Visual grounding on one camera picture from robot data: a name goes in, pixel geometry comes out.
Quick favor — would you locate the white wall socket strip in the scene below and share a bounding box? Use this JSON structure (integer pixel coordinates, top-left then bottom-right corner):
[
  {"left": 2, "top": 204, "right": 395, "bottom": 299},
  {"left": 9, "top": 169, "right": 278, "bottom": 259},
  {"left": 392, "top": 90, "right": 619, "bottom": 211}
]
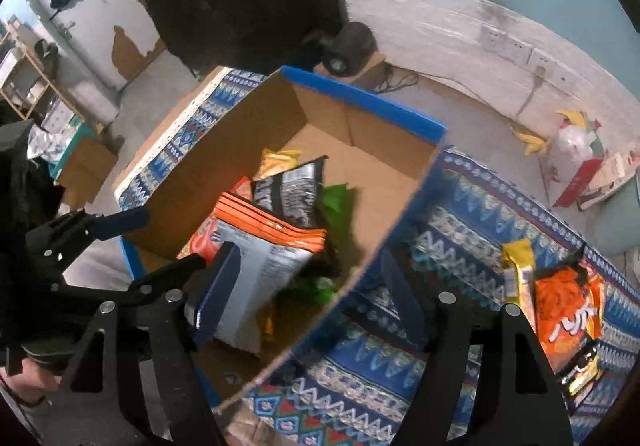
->
[{"left": 480, "top": 26, "right": 578, "bottom": 94}]

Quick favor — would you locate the blue patterned tablecloth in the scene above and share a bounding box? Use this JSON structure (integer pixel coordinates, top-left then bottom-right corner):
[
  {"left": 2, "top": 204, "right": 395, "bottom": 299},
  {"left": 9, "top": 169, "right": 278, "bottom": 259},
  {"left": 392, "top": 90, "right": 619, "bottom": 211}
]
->
[{"left": 114, "top": 67, "right": 639, "bottom": 445}]

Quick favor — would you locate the cardboard box blue rim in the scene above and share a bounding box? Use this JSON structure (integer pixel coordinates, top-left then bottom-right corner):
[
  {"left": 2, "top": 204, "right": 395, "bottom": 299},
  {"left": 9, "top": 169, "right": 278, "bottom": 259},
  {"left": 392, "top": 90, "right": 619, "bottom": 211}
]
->
[{"left": 113, "top": 67, "right": 447, "bottom": 409}]

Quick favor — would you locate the red fries snack bag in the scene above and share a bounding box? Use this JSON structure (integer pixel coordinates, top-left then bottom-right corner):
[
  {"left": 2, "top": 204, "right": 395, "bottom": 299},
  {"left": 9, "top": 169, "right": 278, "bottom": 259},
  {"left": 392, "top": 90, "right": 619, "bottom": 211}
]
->
[{"left": 502, "top": 239, "right": 536, "bottom": 329}]

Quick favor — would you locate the red white paper bag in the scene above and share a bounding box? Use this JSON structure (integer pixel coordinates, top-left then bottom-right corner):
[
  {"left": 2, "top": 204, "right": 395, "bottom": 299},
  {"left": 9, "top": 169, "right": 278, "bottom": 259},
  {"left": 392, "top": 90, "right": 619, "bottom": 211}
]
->
[{"left": 539, "top": 120, "right": 606, "bottom": 208}]

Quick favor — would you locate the green snack bag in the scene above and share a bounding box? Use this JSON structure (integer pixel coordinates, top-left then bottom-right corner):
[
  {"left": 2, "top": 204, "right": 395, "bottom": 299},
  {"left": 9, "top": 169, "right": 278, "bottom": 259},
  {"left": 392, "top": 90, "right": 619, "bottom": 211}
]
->
[{"left": 284, "top": 183, "right": 356, "bottom": 307}]

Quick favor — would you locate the black round speaker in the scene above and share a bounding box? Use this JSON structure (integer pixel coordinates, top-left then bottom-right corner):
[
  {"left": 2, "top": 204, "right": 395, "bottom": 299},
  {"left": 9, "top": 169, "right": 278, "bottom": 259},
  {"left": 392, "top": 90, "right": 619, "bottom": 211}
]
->
[{"left": 321, "top": 22, "right": 378, "bottom": 77}]

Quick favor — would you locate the wooden shelf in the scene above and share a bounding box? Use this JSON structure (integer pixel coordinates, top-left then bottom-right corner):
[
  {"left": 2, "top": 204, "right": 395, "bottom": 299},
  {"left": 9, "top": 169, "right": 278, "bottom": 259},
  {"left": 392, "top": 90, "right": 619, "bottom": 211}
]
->
[{"left": 1, "top": 15, "right": 105, "bottom": 134}]

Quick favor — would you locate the left hand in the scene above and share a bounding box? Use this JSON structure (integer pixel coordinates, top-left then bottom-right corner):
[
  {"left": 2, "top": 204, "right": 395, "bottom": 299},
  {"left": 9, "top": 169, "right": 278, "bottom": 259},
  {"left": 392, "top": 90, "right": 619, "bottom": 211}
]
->
[{"left": 1, "top": 357, "right": 62, "bottom": 405}]

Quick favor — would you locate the orange black snack bag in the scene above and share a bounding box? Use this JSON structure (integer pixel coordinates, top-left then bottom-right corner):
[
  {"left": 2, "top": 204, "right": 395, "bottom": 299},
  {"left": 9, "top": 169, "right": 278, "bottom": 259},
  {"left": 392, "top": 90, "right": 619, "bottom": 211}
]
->
[{"left": 534, "top": 249, "right": 605, "bottom": 406}]

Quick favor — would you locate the yellow banana peel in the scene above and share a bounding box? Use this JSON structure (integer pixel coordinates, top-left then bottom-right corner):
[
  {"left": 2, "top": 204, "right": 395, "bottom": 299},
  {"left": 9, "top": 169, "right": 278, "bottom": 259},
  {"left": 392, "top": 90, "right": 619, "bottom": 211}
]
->
[{"left": 511, "top": 128, "right": 547, "bottom": 156}]

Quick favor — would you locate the orange white snack bag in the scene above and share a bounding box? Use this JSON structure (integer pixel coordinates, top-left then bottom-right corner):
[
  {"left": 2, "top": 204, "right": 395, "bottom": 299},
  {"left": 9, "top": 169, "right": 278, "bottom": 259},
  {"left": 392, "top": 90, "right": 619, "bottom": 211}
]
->
[{"left": 184, "top": 192, "right": 326, "bottom": 354}]

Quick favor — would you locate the small cardboard box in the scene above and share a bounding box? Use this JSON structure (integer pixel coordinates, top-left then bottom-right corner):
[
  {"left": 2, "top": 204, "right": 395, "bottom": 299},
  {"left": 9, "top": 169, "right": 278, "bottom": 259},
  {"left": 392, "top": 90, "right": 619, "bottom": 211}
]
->
[{"left": 311, "top": 51, "right": 388, "bottom": 88}]

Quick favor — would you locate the yellow snack bag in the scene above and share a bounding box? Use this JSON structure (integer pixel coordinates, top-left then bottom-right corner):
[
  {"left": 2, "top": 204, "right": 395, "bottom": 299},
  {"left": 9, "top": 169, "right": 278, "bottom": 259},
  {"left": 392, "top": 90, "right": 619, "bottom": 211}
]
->
[{"left": 254, "top": 148, "right": 302, "bottom": 181}]

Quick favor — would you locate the red translucent snack bag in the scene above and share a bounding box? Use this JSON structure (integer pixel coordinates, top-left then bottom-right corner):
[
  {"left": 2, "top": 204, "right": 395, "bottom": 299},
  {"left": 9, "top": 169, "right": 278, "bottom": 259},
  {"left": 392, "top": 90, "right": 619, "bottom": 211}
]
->
[{"left": 177, "top": 177, "right": 252, "bottom": 264}]

